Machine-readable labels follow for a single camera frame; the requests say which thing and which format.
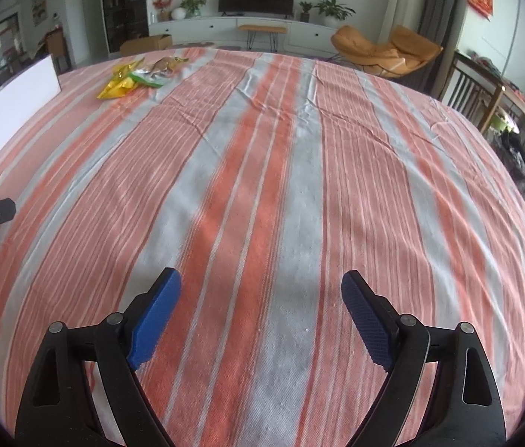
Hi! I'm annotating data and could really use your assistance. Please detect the dark wooden bench with rails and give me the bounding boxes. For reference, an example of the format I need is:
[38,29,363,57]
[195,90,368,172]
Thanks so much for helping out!
[439,51,525,173]

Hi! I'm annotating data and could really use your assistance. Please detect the large potted plant white pot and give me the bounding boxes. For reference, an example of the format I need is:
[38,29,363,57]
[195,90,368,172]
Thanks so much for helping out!
[313,0,356,28]

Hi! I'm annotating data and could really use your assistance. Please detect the green and white snack packet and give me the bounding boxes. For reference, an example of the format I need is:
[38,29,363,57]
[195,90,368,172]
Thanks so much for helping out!
[128,67,166,88]

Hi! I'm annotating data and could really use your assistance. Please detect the white cardboard box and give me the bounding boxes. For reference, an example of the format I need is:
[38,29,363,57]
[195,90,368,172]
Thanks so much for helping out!
[0,53,62,196]

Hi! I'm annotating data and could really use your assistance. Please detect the brown cardboard box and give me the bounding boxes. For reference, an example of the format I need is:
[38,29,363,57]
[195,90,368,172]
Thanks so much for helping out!
[119,34,173,54]

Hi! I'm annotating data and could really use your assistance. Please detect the orange striped tablecloth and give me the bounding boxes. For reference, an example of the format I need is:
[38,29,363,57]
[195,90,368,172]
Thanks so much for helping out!
[0,47,525,447]

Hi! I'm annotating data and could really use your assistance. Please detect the dark display cabinet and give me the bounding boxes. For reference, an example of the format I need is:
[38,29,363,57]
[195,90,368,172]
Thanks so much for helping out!
[101,0,148,54]

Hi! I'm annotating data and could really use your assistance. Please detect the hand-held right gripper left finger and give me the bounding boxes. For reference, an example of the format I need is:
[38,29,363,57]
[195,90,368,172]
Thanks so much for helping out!
[15,267,183,447]

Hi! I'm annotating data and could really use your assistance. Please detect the green bowl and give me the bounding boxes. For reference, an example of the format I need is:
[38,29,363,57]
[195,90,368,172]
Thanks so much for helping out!
[488,114,521,136]

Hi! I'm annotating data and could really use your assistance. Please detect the white television cabinet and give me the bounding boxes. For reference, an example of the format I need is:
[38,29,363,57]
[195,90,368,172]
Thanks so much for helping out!
[148,15,351,54]

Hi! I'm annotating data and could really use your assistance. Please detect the grey curtain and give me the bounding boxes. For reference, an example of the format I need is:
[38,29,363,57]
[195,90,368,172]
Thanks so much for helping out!
[418,0,463,98]

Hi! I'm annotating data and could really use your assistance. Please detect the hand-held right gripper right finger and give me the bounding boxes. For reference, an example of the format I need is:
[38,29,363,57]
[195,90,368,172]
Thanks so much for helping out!
[341,270,507,447]

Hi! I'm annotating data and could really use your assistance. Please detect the small wooden bench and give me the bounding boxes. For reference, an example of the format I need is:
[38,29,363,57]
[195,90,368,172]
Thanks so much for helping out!
[237,24,288,52]

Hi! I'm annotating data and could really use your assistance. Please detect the green plant in vase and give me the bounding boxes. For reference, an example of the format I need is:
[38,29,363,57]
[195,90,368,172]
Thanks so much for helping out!
[179,0,209,18]

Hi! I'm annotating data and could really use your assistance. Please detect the gold yellow snack packet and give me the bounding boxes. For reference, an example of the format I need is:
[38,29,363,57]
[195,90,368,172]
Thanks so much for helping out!
[96,58,146,100]

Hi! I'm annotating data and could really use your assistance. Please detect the red flowers in vase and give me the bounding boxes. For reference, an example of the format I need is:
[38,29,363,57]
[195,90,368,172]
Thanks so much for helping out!
[152,0,174,22]

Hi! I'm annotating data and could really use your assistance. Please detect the orange lounge chair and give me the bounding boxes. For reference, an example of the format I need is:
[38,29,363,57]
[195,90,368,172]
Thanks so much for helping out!
[331,25,445,80]

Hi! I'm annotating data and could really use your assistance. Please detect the covered standing air conditioner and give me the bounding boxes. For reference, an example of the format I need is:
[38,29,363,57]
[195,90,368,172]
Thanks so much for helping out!
[383,0,433,47]

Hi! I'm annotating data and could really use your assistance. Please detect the wooden dining chair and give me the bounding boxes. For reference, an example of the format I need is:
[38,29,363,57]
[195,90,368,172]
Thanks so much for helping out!
[48,28,72,73]

